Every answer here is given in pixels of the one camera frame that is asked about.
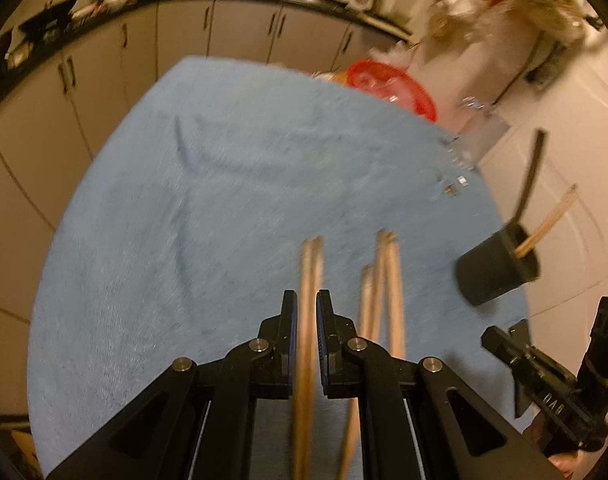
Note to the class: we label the person right hand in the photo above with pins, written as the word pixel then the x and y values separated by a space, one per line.
pixel 566 463

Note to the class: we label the black chopstick holder cup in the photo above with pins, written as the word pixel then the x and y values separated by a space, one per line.
pixel 491 268

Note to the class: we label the blue towel table cover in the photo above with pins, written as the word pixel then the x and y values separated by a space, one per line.
pixel 186 231

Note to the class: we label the hanging plastic bag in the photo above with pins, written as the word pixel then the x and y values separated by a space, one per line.
pixel 561 19

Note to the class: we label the clear glass mug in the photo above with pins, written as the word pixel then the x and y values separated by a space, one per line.
pixel 479 134

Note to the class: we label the red plastic basket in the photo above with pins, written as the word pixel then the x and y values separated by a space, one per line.
pixel 393 85

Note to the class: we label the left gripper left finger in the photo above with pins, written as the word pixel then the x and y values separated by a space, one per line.
pixel 194 421

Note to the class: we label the small metal screws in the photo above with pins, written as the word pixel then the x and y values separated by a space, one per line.
pixel 446 185

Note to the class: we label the lower kitchen cabinets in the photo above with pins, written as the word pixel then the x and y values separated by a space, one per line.
pixel 55 118

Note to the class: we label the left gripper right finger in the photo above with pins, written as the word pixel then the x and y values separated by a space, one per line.
pixel 419 420

